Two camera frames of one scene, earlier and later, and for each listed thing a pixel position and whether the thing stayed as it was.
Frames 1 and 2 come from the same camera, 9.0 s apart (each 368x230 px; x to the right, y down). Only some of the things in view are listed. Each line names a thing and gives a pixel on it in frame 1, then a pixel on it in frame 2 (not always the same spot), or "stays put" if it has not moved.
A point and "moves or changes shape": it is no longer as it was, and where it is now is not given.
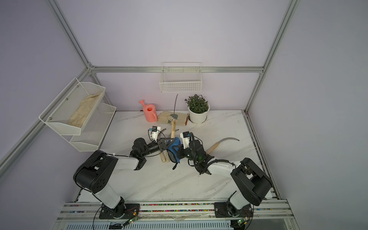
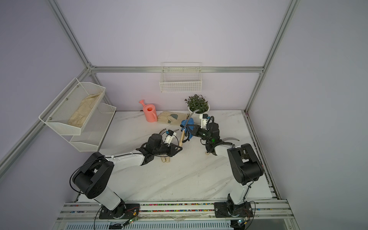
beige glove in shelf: x=81 y=114 stays put
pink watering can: x=150 y=112 stays put
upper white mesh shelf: x=69 y=112 stays put
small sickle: x=173 y=129 to x=186 y=124
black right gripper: x=181 y=150 to x=197 y=130
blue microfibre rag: x=172 y=143 moves or changes shape
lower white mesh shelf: x=95 y=130 stays put
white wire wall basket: x=181 y=77 stays put
